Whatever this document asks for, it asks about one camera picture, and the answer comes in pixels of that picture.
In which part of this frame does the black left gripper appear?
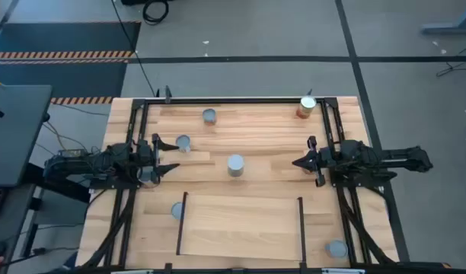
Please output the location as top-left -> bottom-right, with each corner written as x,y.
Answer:
136,132 -> 181,186

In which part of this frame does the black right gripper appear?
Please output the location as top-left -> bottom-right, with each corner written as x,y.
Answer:
292,135 -> 336,188

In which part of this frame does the peach label tin can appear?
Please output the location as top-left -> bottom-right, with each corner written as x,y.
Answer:
295,95 -> 318,120

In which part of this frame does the tall fruit label can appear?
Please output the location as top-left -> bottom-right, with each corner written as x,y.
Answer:
227,154 -> 245,178

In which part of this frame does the green peas tin can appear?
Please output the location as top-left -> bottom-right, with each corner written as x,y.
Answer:
170,202 -> 184,221

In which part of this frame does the small orange print can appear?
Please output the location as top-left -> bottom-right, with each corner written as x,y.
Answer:
202,108 -> 218,127

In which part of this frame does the black desk leg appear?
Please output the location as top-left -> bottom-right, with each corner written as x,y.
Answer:
21,162 -> 91,260

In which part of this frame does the dark grey desk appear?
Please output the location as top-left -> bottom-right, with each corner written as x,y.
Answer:
0,84 -> 53,188

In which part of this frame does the black mat with hazard stripes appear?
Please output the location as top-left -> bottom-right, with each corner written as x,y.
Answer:
0,21 -> 142,106

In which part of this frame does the grey metal desk foot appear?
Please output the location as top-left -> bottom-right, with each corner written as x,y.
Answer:
420,0 -> 466,37

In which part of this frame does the black aluminium table frame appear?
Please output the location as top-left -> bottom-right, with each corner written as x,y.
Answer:
75,97 -> 452,274

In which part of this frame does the long black floor cable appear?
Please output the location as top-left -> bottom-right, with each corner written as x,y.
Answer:
110,0 -> 158,97

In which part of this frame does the coiled black cable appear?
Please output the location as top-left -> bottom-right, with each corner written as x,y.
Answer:
142,0 -> 171,26

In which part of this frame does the thin black floor cable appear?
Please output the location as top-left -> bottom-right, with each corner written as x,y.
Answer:
436,44 -> 466,78

